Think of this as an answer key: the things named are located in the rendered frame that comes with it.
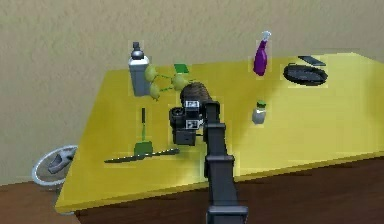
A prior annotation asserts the black knife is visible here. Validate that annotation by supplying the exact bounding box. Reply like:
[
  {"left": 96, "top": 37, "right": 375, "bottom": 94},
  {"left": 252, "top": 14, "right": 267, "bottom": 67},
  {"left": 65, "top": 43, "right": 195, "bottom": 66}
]
[{"left": 103, "top": 148, "right": 181, "bottom": 164}]

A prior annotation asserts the white shaker with green cap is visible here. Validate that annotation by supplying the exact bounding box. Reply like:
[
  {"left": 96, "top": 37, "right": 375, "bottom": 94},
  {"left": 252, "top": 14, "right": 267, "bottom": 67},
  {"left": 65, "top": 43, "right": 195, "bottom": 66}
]
[{"left": 251, "top": 100, "right": 268, "bottom": 125}]

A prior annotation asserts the purple spray bottle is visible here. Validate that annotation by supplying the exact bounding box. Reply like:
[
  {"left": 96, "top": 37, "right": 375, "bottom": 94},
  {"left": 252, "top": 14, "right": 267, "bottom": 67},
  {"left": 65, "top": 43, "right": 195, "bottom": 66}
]
[{"left": 252, "top": 30, "right": 273, "bottom": 77}]

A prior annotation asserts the green square sponge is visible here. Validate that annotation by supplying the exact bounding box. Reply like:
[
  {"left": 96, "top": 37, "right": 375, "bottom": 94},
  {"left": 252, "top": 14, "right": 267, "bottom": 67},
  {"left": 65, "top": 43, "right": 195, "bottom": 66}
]
[{"left": 173, "top": 63, "right": 190, "bottom": 74}]

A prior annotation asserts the green spatula with black handle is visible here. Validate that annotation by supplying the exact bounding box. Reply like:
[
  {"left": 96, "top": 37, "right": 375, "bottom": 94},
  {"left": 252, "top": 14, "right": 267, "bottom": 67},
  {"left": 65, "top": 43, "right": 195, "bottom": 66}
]
[{"left": 133, "top": 107, "right": 154, "bottom": 157}]

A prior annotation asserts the grey bottle with black cap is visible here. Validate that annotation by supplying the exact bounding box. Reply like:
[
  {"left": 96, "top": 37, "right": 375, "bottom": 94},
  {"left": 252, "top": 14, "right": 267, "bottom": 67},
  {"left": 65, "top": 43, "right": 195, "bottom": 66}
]
[{"left": 128, "top": 41, "right": 152, "bottom": 98}]

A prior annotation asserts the yellow table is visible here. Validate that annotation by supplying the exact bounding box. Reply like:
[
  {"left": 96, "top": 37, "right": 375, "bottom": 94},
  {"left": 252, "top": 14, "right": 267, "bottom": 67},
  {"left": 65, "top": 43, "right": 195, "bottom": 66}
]
[{"left": 54, "top": 52, "right": 384, "bottom": 214}]

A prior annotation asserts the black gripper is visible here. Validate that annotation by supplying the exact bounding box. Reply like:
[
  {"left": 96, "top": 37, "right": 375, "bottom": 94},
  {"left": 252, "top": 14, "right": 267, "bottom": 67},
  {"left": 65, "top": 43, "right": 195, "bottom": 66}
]
[{"left": 168, "top": 106, "right": 198, "bottom": 147}]

